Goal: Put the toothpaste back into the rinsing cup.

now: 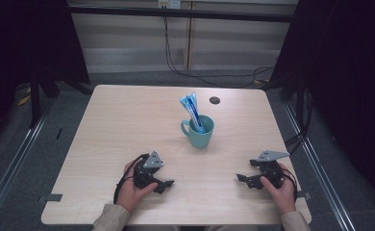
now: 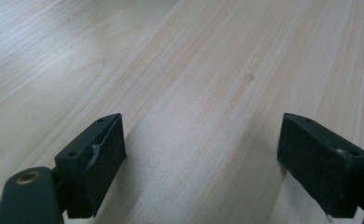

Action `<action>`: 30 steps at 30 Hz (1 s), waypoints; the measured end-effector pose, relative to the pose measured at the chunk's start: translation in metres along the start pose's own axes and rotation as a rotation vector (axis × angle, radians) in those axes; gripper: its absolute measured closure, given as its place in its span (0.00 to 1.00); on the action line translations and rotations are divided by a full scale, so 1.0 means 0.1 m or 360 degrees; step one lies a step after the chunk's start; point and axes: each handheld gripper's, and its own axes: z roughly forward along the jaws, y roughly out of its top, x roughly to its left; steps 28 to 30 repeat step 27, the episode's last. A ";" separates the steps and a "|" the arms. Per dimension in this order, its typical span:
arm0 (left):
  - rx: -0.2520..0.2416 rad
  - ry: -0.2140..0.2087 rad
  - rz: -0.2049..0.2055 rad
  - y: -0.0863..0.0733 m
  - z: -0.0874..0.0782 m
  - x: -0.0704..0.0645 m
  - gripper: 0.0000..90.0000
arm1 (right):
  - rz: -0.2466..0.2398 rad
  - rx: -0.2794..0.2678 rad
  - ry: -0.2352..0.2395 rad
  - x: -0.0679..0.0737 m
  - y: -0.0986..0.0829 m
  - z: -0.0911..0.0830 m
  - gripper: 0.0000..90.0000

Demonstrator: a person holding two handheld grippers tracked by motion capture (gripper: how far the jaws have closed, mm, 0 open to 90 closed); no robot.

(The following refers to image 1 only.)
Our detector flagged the black curtain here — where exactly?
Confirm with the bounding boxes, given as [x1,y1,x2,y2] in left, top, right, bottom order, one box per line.
[0,0,91,153]
[269,0,375,211]

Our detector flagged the blue and white toothpaste tube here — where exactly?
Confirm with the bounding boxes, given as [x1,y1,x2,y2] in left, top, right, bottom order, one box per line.
[179,92,207,135]

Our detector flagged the yellow floor scrap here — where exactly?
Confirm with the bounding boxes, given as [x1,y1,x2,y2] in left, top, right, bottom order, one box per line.
[16,93,32,107]

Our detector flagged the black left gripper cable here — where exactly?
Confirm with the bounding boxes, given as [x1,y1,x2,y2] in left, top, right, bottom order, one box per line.
[112,153,149,205]

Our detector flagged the person's left hand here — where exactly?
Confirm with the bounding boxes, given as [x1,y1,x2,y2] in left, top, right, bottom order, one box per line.
[115,159,160,214]

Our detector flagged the black horizontal bar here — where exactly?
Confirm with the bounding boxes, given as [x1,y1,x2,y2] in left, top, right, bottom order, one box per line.
[67,5,296,24]

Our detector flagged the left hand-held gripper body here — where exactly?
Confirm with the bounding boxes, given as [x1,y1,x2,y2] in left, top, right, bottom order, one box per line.
[133,150,164,191]

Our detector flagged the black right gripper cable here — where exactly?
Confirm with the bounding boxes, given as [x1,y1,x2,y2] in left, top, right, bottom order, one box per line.
[281,167,299,202]

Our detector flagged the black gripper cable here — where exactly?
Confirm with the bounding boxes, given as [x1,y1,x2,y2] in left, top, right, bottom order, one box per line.
[112,153,149,205]
[281,167,299,202]

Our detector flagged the black floor cables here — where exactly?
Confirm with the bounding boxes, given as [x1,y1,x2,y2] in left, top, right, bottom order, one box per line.
[284,90,315,156]

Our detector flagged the grey tape piece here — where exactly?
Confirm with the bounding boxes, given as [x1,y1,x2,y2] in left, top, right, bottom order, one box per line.
[297,190,313,201]
[45,192,63,203]

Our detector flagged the black metal stand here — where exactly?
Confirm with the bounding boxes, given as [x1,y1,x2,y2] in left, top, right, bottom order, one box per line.
[296,75,308,138]

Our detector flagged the white wall socket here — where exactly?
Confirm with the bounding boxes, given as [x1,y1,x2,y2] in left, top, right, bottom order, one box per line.
[158,0,182,10]

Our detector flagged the metal floor rail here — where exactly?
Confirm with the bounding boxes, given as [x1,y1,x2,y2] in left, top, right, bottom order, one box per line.
[0,98,55,223]
[283,101,358,231]

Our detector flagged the teal mug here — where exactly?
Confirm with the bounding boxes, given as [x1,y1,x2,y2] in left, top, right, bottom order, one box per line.
[180,115,215,149]

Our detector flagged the black hanging wall cable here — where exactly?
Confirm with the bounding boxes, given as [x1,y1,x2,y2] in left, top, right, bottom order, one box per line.
[162,8,275,89]

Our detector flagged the person's right hand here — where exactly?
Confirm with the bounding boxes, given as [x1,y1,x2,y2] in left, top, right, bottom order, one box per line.
[260,163,297,217]

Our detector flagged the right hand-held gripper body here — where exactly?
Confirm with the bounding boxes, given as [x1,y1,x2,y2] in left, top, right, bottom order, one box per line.
[249,149,291,191]

